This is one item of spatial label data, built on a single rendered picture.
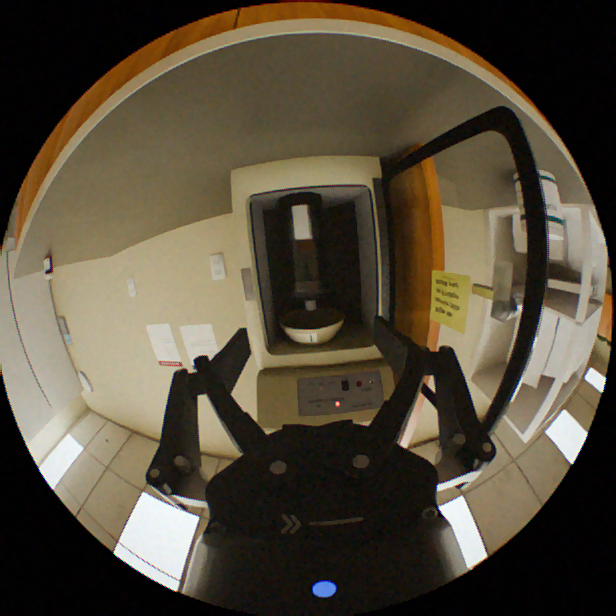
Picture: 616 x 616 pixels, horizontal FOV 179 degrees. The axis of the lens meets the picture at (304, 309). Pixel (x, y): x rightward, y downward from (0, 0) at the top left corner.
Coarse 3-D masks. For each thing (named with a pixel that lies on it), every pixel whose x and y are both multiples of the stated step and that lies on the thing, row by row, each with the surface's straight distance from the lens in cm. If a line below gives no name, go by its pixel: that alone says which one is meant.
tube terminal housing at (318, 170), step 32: (288, 160) 45; (320, 160) 45; (352, 160) 46; (256, 192) 43; (256, 288) 45; (256, 320) 44; (256, 352) 47; (288, 352) 47; (320, 352) 46; (352, 352) 47
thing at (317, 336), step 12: (288, 312) 58; (300, 312) 60; (312, 312) 60; (324, 312) 60; (336, 312) 57; (288, 324) 56; (300, 324) 59; (312, 324) 60; (324, 324) 59; (336, 324) 47; (288, 336) 51; (300, 336) 47; (312, 336) 46; (324, 336) 47; (336, 336) 52
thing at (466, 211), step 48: (480, 144) 27; (432, 192) 31; (480, 192) 26; (432, 240) 31; (480, 240) 25; (432, 288) 31; (480, 288) 25; (432, 336) 33; (480, 336) 26; (432, 384) 35; (480, 384) 28
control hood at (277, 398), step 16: (320, 368) 47; (336, 368) 47; (352, 368) 47; (368, 368) 47; (384, 368) 48; (272, 384) 47; (288, 384) 46; (384, 384) 48; (272, 400) 46; (288, 400) 46; (384, 400) 47; (272, 416) 46; (288, 416) 46; (304, 416) 45; (320, 416) 45; (336, 416) 45; (352, 416) 46; (368, 416) 46
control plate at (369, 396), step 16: (304, 384) 45; (320, 384) 45; (336, 384) 45; (352, 384) 46; (368, 384) 46; (304, 400) 45; (320, 400) 45; (336, 400) 45; (352, 400) 46; (368, 400) 46
